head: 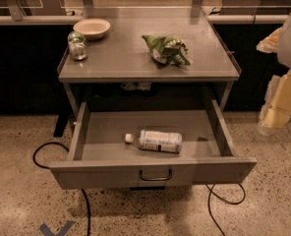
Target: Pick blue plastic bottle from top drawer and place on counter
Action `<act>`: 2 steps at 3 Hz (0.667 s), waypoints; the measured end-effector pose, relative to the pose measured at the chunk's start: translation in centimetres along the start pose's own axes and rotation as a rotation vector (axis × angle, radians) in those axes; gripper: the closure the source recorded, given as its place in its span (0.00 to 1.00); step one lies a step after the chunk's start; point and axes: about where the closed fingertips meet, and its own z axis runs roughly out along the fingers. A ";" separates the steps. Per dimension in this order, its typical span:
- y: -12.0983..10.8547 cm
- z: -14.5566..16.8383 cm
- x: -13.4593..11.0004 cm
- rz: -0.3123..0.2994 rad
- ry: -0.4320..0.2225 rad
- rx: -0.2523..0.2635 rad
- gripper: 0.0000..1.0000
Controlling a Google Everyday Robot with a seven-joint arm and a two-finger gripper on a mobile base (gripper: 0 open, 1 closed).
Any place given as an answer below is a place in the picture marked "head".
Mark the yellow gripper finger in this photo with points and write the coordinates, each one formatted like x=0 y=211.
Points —
x=270 y=43
x=276 y=111

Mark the blue label plastic bottle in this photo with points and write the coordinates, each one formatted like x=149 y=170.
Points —
x=155 y=141

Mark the grey drawer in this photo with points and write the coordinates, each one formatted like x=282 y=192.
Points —
x=99 y=157

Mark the grey metal counter table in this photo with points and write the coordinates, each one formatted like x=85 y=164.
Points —
x=123 y=56

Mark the green chip bag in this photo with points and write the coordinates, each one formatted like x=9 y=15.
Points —
x=168 y=50

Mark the white ceramic bowl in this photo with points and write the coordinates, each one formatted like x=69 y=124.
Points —
x=92 y=29

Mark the green soda can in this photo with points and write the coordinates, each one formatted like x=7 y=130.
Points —
x=77 y=46

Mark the black drawer handle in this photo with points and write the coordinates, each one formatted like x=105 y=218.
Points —
x=155 y=178

